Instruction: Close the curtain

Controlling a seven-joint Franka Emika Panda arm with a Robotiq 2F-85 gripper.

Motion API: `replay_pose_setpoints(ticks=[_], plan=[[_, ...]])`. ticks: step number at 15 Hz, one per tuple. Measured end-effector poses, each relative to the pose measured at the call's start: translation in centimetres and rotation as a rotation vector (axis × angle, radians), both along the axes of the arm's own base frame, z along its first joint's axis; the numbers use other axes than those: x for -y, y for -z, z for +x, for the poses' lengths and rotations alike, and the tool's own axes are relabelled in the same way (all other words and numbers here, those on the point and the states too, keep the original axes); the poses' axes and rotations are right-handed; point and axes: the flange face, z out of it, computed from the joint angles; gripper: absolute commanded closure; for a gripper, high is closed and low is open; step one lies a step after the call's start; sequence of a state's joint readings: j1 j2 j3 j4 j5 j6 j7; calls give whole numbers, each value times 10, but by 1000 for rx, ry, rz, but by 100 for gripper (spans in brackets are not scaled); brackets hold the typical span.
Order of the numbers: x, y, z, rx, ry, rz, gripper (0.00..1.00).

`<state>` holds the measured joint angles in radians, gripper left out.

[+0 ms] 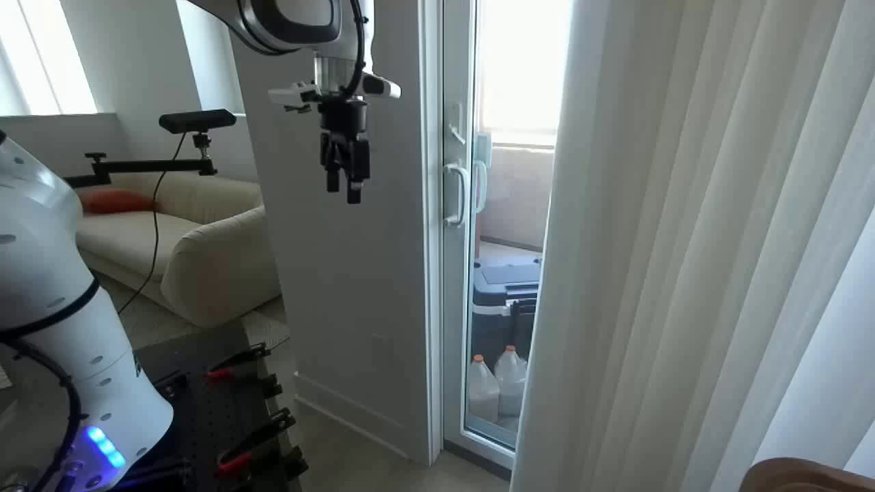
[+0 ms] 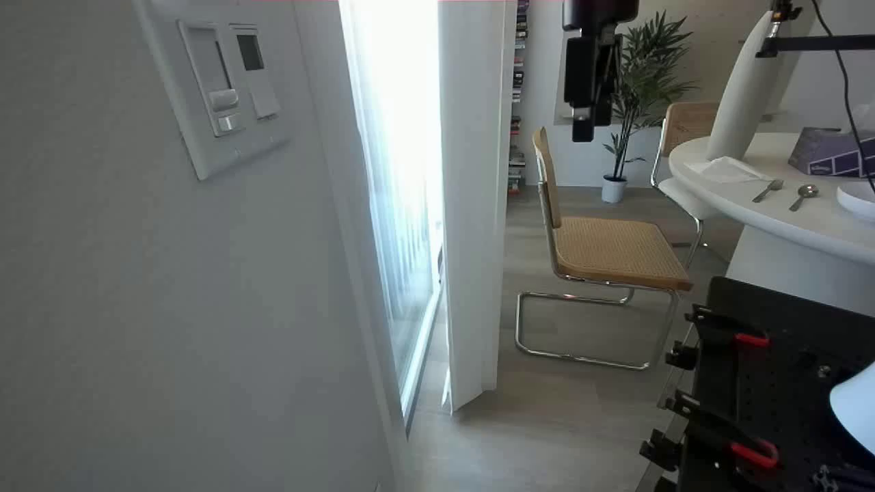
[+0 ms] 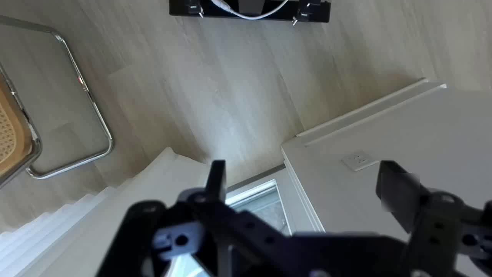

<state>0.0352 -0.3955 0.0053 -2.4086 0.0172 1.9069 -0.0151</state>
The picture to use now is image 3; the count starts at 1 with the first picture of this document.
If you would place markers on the chrome cane seat chair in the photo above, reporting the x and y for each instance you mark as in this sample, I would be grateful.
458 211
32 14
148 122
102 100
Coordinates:
9 138

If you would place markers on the white wall switch plate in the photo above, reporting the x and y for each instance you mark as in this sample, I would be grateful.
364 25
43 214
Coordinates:
357 160

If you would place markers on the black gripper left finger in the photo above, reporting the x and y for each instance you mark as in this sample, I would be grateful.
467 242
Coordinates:
217 178

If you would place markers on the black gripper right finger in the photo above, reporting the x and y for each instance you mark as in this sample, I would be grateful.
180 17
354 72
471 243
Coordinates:
404 194

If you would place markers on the white framed glass door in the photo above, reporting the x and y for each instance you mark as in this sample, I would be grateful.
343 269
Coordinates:
261 202

